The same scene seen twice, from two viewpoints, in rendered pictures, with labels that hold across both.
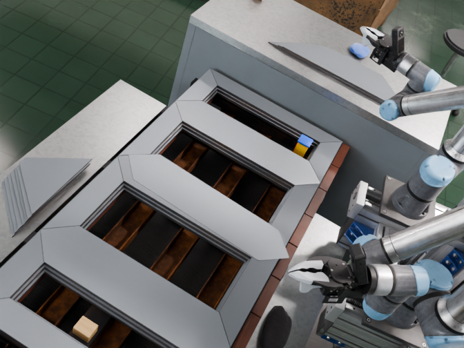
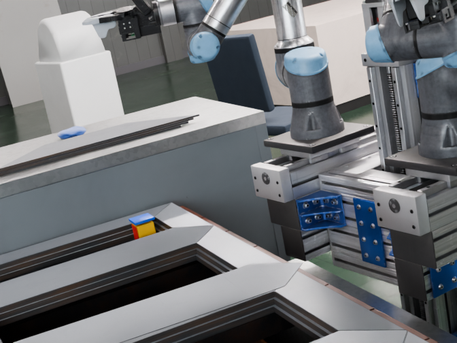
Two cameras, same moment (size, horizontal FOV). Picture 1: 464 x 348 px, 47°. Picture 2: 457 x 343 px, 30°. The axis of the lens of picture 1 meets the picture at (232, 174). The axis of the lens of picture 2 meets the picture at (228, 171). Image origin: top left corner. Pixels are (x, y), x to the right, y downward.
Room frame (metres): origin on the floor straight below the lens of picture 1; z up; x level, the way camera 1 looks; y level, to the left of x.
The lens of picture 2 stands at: (-0.23, 0.76, 1.58)
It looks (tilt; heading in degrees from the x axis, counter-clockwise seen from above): 14 degrees down; 328
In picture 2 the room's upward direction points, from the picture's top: 11 degrees counter-clockwise
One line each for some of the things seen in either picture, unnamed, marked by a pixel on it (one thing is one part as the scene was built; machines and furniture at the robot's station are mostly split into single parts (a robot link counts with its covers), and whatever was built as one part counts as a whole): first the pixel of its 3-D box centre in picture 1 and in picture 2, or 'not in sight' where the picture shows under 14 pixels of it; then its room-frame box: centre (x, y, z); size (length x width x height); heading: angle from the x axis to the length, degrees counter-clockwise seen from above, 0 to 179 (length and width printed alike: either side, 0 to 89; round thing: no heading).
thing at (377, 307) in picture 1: (381, 293); (451, 37); (0.88, -0.48, 1.34); 0.11 x 0.08 x 0.11; 24
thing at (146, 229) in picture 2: (297, 156); (149, 253); (1.89, -0.25, 0.78); 0.05 x 0.05 x 0.19; 80
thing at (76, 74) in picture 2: not in sight; (76, 78); (7.55, -2.58, 0.63); 0.70 x 0.58 x 1.26; 176
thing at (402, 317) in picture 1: (406, 300); (449, 128); (1.10, -0.68, 1.09); 0.15 x 0.15 x 0.10
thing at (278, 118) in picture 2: not in sight; (277, 113); (4.00, -2.32, 0.53); 0.62 x 0.59 x 1.07; 81
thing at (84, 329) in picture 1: (85, 329); not in sight; (0.73, 0.23, 0.79); 0.06 x 0.05 x 0.04; 80
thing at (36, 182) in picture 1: (34, 183); not in sight; (1.18, 0.67, 0.77); 0.45 x 0.20 x 0.04; 170
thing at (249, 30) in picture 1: (329, 55); (50, 156); (2.40, -0.22, 1.03); 1.30 x 0.60 x 0.04; 80
